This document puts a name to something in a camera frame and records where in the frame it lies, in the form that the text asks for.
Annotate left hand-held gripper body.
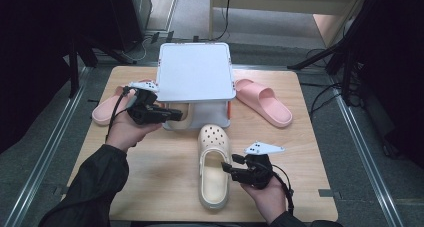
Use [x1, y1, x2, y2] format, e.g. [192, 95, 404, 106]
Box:
[126, 81, 167, 126]

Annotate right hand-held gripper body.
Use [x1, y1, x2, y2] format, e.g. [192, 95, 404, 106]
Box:
[231, 140, 287, 191]

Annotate pink slipper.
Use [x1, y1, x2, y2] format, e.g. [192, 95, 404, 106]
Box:
[91, 79, 158, 127]
[234, 78, 294, 129]

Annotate white two-tier shoe rack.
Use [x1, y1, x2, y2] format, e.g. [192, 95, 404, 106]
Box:
[153, 41, 238, 131]

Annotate person's right hand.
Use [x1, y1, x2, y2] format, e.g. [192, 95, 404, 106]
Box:
[240, 177, 289, 226]

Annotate person's left hand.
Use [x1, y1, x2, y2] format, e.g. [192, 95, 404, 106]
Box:
[105, 111, 163, 153]

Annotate black tripod stand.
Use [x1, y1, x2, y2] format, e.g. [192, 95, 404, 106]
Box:
[66, 36, 134, 100]
[287, 0, 371, 105]

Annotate dark cabinet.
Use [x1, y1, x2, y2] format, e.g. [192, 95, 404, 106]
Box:
[79, 0, 153, 52]

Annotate light wooden cabinet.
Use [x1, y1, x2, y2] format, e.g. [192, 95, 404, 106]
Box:
[209, 0, 368, 49]

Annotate left hand-held gripper cable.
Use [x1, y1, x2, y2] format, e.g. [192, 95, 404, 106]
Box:
[105, 86, 135, 142]

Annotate hand-held gripper cable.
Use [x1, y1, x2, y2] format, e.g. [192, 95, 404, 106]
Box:
[105, 86, 135, 142]
[271, 163, 296, 217]

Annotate right hand-held gripper cable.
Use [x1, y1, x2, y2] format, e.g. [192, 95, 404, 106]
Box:
[271, 163, 296, 217]

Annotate white floor cable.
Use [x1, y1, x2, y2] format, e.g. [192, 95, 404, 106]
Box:
[121, 36, 148, 62]

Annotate grey table bracket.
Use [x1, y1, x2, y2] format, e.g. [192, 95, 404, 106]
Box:
[53, 185, 70, 197]
[318, 188, 343, 200]

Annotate black floor cables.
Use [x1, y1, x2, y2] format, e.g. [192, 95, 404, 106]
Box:
[308, 81, 345, 117]

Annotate metal floor rail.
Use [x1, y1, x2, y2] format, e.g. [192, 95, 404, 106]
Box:
[2, 66, 92, 227]
[333, 86, 405, 227]

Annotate black hanging cable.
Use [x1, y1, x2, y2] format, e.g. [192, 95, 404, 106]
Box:
[213, 0, 233, 42]

